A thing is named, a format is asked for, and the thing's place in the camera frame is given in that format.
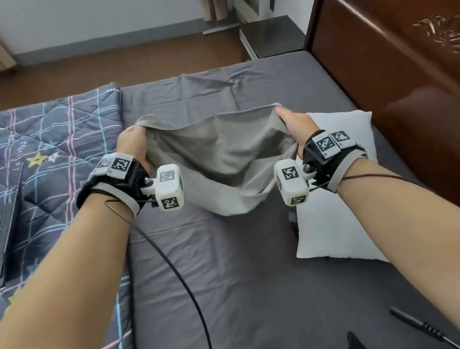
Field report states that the person's right forearm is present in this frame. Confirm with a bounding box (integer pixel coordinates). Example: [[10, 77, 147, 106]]
[[334, 146, 460, 349]]

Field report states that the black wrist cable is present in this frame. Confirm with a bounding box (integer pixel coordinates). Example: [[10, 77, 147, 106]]
[[309, 165, 435, 205], [104, 190, 216, 349]]

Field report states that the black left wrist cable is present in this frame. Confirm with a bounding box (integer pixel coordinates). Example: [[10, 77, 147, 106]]
[[104, 190, 216, 349]]

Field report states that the person's left hand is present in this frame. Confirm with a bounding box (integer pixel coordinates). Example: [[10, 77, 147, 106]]
[[113, 123, 152, 177]]

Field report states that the brown wooden headboard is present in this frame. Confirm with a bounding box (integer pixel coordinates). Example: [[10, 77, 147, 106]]
[[300, 0, 460, 253]]

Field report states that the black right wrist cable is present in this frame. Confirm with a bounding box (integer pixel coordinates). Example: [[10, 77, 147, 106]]
[[309, 165, 435, 205]]

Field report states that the person's right hand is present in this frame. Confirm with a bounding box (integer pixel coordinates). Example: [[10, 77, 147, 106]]
[[275, 102, 324, 161]]

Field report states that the dark grey bed sheet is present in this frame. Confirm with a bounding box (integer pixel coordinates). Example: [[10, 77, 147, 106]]
[[102, 34, 460, 349]]

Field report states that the grey pillowcase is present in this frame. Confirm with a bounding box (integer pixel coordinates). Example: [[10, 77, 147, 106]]
[[134, 98, 305, 226]]

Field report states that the white pillow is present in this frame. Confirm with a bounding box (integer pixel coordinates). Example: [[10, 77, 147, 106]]
[[280, 105, 389, 273]]

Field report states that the left wrist strap with markers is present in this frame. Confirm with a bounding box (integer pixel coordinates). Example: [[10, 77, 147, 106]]
[[72, 149, 157, 223]]

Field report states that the right wrist strap with markers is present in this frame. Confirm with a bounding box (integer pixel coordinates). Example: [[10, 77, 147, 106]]
[[299, 125, 372, 196]]

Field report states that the black nightstand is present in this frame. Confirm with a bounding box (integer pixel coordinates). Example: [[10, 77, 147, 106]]
[[237, 13, 308, 62]]

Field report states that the wrist strap with markers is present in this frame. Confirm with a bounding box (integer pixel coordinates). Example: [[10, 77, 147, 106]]
[[299, 125, 372, 196], [72, 149, 157, 223]]

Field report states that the dark plaid quilt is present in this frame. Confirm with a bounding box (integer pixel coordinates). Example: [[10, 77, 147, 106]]
[[0, 82, 151, 349]]

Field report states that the person's left forearm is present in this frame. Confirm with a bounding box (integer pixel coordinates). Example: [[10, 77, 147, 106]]
[[0, 191, 151, 349]]

